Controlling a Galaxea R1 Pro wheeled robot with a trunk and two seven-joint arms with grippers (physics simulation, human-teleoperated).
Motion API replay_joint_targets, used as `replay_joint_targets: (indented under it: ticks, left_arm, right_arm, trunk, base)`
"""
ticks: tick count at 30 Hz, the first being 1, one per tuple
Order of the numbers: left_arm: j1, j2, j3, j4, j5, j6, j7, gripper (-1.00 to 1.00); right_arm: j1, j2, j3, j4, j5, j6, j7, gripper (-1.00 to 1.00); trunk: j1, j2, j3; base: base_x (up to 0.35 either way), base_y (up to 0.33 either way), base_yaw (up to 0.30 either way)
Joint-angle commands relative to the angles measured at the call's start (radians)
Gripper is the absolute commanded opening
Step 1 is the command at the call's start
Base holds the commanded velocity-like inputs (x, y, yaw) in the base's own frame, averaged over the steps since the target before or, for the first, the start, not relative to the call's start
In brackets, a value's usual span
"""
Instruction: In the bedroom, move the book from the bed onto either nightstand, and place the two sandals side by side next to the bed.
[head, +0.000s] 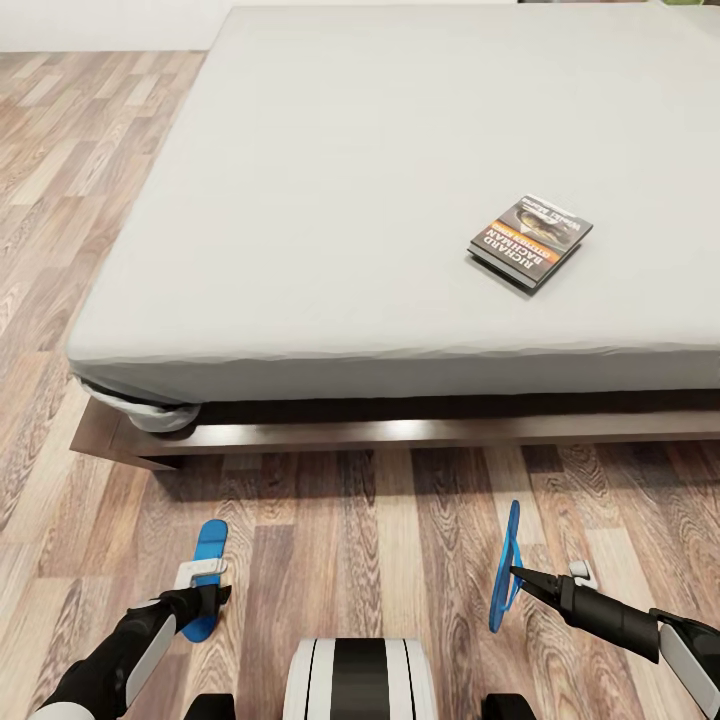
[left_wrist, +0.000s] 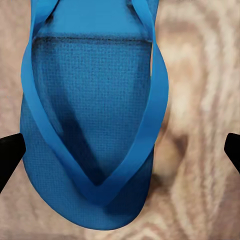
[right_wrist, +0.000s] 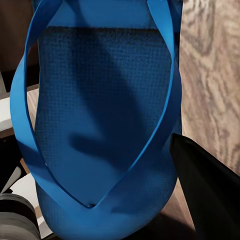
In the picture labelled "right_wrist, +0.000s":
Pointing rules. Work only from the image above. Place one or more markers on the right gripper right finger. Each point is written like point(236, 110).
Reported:
point(211, 190)

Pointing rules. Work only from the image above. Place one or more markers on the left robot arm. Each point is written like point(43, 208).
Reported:
point(18, 174)

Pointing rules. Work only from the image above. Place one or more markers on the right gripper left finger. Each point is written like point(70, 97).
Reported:
point(10, 157)

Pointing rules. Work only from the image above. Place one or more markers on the bed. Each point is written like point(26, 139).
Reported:
point(15, 20)

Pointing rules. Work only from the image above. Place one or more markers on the sliding door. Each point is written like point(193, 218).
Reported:
point(10, 132)
point(38, 212)

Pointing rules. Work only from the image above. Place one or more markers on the sandal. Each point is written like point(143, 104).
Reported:
point(110, 95)

